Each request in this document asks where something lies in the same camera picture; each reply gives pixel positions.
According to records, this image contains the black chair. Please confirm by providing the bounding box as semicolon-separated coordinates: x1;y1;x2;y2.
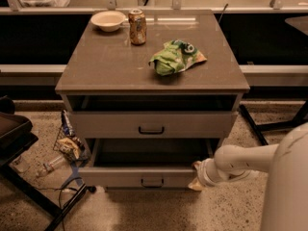
0;96;38;167

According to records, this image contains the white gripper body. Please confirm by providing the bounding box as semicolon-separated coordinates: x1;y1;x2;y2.
196;159;221;187

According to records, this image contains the clear plastic bottle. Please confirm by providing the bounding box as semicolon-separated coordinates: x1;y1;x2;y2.
36;155;66;178

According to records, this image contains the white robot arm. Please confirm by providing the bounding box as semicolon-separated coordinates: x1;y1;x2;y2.
189;123;308;231

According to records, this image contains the white bowl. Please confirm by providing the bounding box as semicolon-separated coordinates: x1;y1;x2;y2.
90;11;126;32

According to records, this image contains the black table frame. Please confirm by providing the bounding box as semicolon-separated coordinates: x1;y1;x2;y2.
239;100;308;145

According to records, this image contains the black stand leg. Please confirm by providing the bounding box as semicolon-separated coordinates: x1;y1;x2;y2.
0;166;96;231

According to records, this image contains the black floor cable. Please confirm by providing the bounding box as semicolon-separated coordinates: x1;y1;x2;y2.
33;176;88;231

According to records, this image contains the grey drawer cabinet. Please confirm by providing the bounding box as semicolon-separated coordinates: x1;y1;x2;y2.
54;9;250;193

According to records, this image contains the orange soda can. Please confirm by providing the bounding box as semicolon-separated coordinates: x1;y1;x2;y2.
128;9;146;45

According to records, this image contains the green chip bag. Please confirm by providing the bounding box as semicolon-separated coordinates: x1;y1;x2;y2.
148;39;207;76

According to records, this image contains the grey drawer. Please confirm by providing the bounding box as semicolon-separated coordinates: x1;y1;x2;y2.
69;112;238;139
79;139;219;191

